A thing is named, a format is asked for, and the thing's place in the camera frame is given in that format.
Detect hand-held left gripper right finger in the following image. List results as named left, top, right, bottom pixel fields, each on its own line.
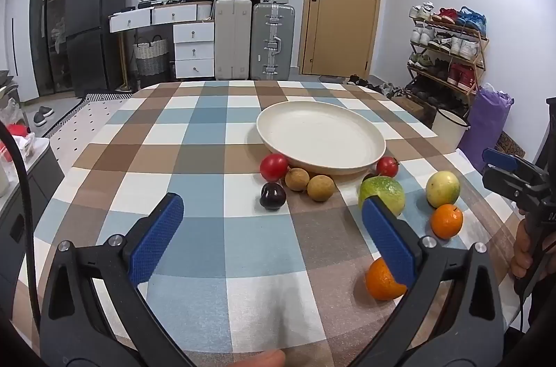
left=347, top=195, right=507, bottom=367

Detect glass door cabinet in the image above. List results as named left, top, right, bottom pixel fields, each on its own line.
left=28, top=0, right=83, bottom=96

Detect dark purple plum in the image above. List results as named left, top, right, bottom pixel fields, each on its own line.
left=260, top=182, right=286, bottom=211

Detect black cable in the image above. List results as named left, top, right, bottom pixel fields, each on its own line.
left=0, top=124, right=42, bottom=333

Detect shoe rack with shoes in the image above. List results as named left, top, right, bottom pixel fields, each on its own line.
left=407, top=2, right=488, bottom=111

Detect beige suitcase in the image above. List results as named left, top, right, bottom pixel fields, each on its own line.
left=214, top=0, right=253, bottom=81

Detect grey suitcase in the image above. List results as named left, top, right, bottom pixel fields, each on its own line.
left=250, top=2, right=296, bottom=82

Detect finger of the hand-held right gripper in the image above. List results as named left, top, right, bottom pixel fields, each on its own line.
left=482, top=148, right=547, bottom=177
left=483, top=169, right=550, bottom=212

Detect white dotted rug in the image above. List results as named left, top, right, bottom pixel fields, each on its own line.
left=48, top=91, right=135, bottom=150

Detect brown longan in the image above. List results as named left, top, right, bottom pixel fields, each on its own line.
left=285, top=167, right=310, bottom=192
left=306, top=174, right=336, bottom=203

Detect large red tomato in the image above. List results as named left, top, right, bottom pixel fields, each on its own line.
left=260, top=153, right=290, bottom=182

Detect white bucket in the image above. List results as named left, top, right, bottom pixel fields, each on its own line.
left=431, top=107, right=471, bottom=150

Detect dark grey refrigerator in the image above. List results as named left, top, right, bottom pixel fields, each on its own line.
left=65, top=0, right=130, bottom=97

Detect orange tangerine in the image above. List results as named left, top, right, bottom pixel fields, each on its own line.
left=430, top=203, right=464, bottom=239
left=365, top=257, right=409, bottom=302

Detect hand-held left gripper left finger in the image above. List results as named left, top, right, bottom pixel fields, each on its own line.
left=38, top=192, right=198, bottom=367

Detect purple bag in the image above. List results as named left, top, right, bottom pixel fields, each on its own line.
left=458, top=84, right=514, bottom=172

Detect person's right hand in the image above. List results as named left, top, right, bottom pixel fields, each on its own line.
left=509, top=211, right=538, bottom=279

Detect woven laundry basket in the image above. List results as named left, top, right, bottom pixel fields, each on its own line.
left=132, top=37, right=170, bottom=78

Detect dark shoes pile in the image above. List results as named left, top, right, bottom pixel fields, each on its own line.
left=345, top=74, right=407, bottom=98

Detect grey side cabinet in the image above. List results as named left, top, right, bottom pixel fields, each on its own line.
left=0, top=137, right=66, bottom=320

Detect large green citrus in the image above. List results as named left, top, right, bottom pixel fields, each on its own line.
left=358, top=175, right=406, bottom=219

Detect person's left hand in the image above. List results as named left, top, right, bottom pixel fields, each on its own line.
left=234, top=349, right=286, bottom=367

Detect grey slippers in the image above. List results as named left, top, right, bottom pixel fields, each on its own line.
left=32, top=105, right=55, bottom=127

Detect small red tomato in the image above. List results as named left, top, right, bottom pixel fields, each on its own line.
left=376, top=156, right=399, bottom=178

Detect small yellow-green citrus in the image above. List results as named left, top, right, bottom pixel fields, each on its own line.
left=426, top=171, right=461, bottom=208

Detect cream round plate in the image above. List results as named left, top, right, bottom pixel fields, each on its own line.
left=256, top=101, right=386, bottom=176

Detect white drawer dresser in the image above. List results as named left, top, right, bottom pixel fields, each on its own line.
left=108, top=1, right=216, bottom=80

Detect brown cardboard box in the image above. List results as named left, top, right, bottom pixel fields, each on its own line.
left=391, top=95, right=435, bottom=129

